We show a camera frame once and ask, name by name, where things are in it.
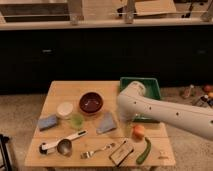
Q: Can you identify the orange round fruit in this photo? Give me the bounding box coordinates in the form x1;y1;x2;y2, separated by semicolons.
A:
132;124;145;139

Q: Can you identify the metal measuring cup white handle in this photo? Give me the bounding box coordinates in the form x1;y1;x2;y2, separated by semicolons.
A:
39;130;87;155

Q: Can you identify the dark cabinet counter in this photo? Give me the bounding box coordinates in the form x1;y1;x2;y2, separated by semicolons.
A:
0;22;213;94

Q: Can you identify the blue sponge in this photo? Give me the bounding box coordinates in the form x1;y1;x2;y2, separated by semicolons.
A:
38;115;58;131

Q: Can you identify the white round lid container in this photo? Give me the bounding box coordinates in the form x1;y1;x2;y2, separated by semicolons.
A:
57;102;73;119

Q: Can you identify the green translucent cup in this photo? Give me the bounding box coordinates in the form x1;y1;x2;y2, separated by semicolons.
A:
70;114;84;130

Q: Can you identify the blue grey towel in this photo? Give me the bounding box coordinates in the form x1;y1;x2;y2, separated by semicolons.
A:
96;112;117;134

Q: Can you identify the black tan rectangular box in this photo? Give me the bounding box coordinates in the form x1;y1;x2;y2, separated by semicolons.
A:
109;140;134;167

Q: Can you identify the green cucumber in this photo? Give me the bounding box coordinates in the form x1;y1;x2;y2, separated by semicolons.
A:
136;138;151;164

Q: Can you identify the wooden table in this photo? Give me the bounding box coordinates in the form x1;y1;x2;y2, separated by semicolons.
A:
24;80;177;171

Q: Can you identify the silver fork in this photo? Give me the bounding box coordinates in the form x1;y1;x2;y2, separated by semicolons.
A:
80;143;116;159

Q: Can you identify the dark red bowl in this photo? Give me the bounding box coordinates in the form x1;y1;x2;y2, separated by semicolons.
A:
79;92;103;114

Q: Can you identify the green plastic tray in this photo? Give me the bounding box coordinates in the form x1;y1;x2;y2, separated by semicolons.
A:
120;77;161;123

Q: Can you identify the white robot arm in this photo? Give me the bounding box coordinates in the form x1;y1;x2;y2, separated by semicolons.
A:
117;81;213;141

